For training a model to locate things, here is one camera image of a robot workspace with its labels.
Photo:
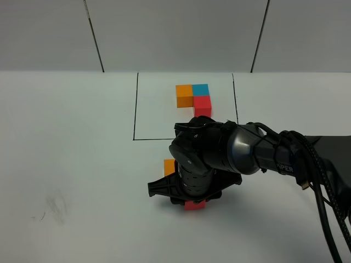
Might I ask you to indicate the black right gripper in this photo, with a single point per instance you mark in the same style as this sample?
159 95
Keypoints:
183 185

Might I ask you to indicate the red cube block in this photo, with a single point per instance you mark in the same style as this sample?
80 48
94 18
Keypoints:
190 205

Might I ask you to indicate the orange cube block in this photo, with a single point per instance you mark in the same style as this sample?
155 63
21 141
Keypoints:
169 166

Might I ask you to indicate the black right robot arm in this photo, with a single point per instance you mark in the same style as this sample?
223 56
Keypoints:
211 156

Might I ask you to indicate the red template cube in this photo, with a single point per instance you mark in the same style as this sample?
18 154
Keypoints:
202 106

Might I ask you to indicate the orange template cube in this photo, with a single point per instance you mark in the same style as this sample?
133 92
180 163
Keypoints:
184 95

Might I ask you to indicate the blue template cube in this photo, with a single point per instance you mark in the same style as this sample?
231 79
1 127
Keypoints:
200 90

